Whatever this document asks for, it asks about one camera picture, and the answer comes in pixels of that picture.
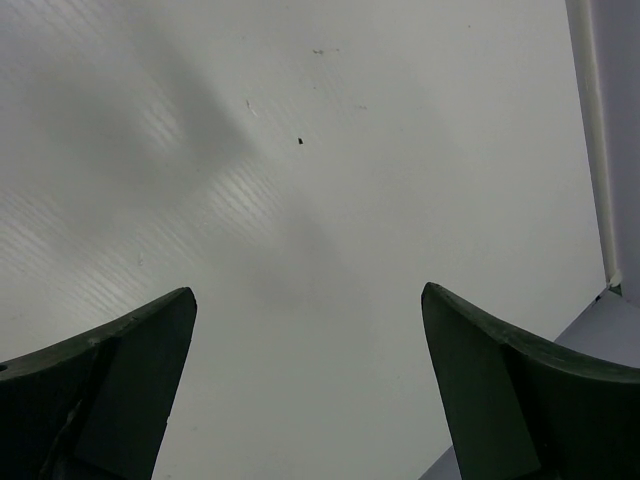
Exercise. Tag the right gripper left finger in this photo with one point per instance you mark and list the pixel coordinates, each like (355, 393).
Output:
(96, 405)

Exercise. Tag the aluminium table rail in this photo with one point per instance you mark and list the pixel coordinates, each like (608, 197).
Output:
(582, 31)

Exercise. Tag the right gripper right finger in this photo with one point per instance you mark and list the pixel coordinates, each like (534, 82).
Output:
(519, 406)

